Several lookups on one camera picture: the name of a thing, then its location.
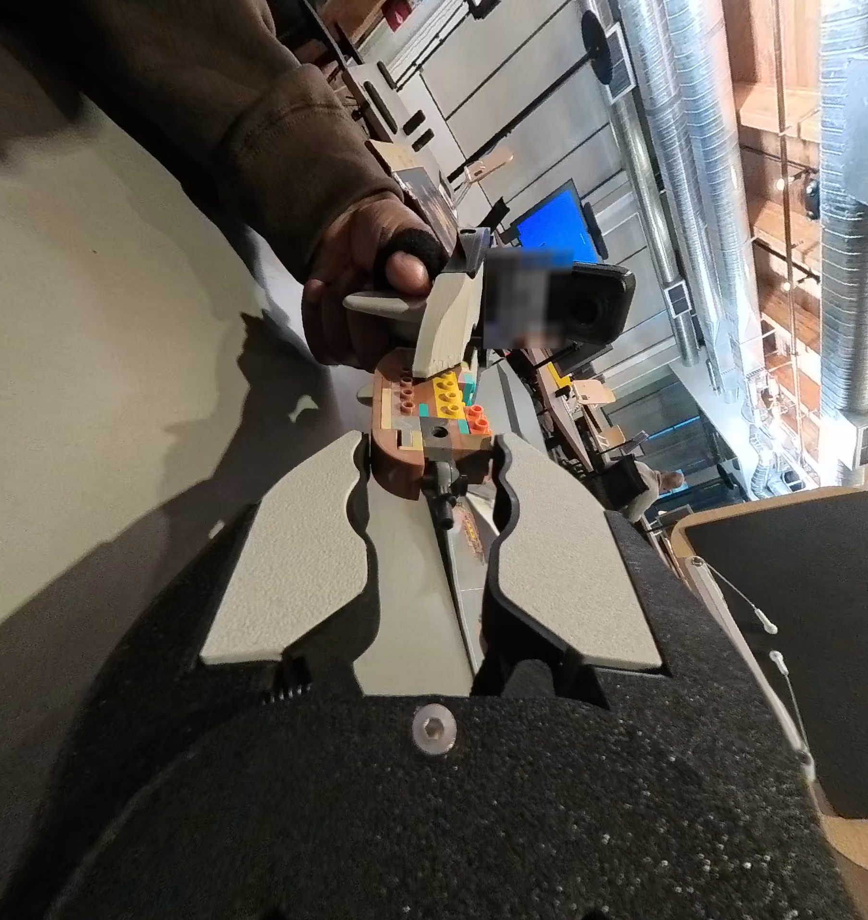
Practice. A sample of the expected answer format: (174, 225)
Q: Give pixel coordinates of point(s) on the person's left hand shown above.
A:
(347, 259)

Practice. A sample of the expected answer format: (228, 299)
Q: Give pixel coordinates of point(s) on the small orange teal brick piece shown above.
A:
(477, 417)

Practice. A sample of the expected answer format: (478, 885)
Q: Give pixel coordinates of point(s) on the wide silver ventilation duct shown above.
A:
(851, 323)

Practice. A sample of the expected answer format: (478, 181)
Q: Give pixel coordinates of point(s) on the narrow silver ventilation duct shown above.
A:
(656, 180)

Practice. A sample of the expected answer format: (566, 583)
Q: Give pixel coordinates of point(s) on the blue screen monitor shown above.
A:
(556, 223)

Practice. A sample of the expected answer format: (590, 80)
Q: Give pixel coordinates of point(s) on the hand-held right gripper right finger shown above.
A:
(570, 582)

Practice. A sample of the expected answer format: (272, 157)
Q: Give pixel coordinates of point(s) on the grey desk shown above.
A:
(117, 287)

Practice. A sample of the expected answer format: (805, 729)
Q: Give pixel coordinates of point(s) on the person's left forearm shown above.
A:
(225, 93)

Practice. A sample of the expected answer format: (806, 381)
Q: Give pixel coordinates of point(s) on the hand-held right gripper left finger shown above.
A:
(290, 575)

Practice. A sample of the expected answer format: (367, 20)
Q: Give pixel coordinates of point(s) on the black board with wooden frame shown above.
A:
(822, 647)

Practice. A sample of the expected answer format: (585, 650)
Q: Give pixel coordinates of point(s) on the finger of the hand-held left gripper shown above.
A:
(448, 323)

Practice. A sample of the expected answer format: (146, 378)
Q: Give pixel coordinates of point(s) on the black office chair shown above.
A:
(624, 478)

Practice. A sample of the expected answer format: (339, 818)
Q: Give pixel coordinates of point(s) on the brown toy brick ship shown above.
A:
(405, 453)

